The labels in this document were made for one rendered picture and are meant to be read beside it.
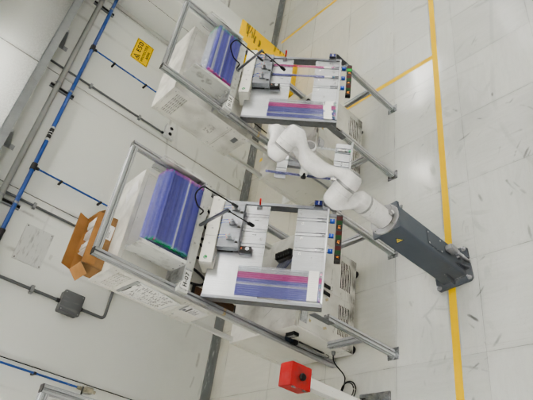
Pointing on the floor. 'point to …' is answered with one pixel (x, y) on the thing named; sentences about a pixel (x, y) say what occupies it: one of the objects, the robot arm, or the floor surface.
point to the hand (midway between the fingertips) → (303, 175)
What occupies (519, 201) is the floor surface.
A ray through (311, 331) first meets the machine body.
